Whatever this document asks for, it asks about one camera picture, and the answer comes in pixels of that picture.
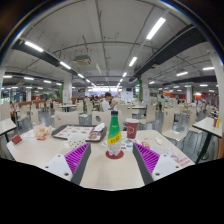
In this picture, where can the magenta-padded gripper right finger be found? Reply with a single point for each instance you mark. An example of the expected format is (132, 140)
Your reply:
(150, 161)

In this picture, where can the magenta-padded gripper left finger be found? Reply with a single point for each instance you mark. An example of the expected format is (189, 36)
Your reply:
(75, 161)

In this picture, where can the green drink bottle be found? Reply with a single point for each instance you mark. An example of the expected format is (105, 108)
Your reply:
(114, 133)

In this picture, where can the red sauce sachet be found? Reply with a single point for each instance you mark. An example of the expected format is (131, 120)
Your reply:
(145, 145)

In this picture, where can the white polka-dot mug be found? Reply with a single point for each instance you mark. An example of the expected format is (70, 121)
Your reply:
(76, 142)

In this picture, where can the clear plastic bag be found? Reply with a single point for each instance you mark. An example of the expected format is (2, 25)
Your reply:
(168, 151)

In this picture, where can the crumpled white tissue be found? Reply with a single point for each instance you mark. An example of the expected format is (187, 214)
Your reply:
(158, 141)

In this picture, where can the printed paper leaflet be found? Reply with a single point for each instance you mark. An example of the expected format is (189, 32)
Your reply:
(128, 145)

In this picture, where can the brown food tray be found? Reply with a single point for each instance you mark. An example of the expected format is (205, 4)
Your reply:
(71, 131)

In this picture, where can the flat round red coaster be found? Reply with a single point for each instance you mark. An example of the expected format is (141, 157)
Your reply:
(108, 155)

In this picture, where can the red paper cup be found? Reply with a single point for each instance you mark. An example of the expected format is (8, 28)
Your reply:
(132, 130)

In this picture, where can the white napkin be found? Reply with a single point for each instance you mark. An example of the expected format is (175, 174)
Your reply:
(99, 127)

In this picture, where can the beige canteen chairs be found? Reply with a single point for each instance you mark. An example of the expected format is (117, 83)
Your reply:
(66, 118)

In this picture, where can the crumpled orange food wrapper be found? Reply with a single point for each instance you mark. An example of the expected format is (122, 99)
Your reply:
(42, 131)

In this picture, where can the small red packet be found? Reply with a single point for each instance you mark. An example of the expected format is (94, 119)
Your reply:
(16, 139)

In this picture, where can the person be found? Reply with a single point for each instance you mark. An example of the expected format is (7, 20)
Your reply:
(106, 104)

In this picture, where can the beige table, black leg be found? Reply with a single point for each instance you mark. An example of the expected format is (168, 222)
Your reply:
(206, 126)
(6, 125)

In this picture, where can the ceiling air conditioner unit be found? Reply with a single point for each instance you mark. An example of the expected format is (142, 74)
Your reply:
(82, 60)

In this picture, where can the ceiling strip lights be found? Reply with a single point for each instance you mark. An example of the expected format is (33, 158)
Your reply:
(156, 28)

